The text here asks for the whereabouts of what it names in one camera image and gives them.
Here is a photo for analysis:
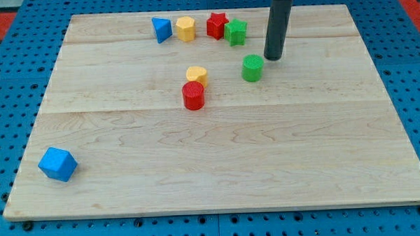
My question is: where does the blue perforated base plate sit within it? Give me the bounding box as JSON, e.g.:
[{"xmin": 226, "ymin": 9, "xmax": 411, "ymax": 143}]
[{"xmin": 0, "ymin": 0, "xmax": 420, "ymax": 236}]

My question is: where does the wooden board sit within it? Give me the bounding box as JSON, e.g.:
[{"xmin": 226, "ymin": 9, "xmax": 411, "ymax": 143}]
[{"xmin": 3, "ymin": 5, "xmax": 420, "ymax": 221}]

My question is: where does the red cylinder block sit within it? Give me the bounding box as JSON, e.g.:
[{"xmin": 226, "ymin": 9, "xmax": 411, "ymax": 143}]
[{"xmin": 182, "ymin": 81, "xmax": 205, "ymax": 110}]

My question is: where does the yellow hexagon block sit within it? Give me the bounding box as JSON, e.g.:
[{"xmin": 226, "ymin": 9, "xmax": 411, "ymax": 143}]
[{"xmin": 176, "ymin": 16, "xmax": 196, "ymax": 42}]

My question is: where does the blue triangle block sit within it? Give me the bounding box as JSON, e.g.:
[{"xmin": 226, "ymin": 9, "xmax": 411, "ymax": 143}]
[{"xmin": 151, "ymin": 18, "xmax": 173, "ymax": 43}]

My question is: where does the green star block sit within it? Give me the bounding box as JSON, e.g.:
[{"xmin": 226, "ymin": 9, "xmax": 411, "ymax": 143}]
[{"xmin": 224, "ymin": 18, "xmax": 247, "ymax": 46}]

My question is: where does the blue cube block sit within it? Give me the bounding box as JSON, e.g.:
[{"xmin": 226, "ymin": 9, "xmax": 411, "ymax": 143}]
[{"xmin": 38, "ymin": 147, "xmax": 78, "ymax": 182}]

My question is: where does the green cylinder block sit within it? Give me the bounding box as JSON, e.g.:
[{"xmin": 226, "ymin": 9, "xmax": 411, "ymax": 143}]
[{"xmin": 241, "ymin": 54, "xmax": 264, "ymax": 82}]

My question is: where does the red star block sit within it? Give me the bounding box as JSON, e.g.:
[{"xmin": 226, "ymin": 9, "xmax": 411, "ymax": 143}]
[{"xmin": 206, "ymin": 12, "xmax": 229, "ymax": 40}]

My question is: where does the yellow heart block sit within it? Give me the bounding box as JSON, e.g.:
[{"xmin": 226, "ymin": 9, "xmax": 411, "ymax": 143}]
[{"xmin": 185, "ymin": 66, "xmax": 208, "ymax": 88}]

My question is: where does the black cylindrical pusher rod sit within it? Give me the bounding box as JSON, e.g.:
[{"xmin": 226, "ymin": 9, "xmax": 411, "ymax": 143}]
[{"xmin": 264, "ymin": 0, "xmax": 293, "ymax": 61}]

